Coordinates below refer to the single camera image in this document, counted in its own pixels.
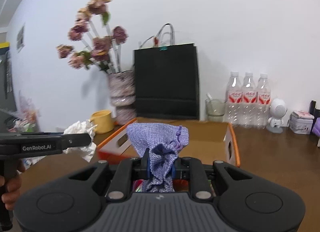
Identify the right clear water bottle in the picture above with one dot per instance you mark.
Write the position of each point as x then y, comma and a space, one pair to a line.
263, 101

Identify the purple drawstring cloth pouch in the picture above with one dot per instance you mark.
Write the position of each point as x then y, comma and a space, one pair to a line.
164, 142

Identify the person's left hand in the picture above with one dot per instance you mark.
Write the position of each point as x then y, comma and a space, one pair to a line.
12, 188

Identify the middle clear water bottle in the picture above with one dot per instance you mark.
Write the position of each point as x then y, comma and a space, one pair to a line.
249, 98

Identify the yellow ceramic mug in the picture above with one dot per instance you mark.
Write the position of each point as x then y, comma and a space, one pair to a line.
103, 121

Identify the clear water bottle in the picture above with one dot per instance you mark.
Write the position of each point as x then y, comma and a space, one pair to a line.
233, 99
263, 101
249, 98

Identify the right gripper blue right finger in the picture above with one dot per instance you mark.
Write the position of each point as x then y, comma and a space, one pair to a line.
175, 169

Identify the purple textured ceramic vase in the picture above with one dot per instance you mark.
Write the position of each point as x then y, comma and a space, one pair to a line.
122, 95

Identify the spoon in glass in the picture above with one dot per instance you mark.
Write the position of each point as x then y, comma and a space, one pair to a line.
209, 98

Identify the white robot figurine speaker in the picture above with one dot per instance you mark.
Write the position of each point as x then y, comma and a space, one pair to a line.
277, 110

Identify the clear glass cup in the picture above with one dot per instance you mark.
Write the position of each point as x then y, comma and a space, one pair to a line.
215, 110

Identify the black paper shopping bag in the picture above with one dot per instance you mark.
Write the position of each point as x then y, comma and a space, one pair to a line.
167, 82

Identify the small decorated tin box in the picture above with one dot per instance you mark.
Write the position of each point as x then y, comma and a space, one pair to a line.
301, 122

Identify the orange cardboard pumpkin box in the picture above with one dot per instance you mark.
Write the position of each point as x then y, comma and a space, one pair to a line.
206, 141

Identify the dried pink rose bouquet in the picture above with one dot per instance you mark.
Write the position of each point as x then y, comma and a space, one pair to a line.
102, 44

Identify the crumpled white tissue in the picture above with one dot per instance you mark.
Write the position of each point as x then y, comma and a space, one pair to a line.
80, 135

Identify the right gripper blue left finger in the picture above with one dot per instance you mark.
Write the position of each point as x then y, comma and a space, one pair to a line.
145, 165

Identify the left clear water bottle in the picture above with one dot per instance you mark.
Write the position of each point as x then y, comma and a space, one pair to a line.
233, 99

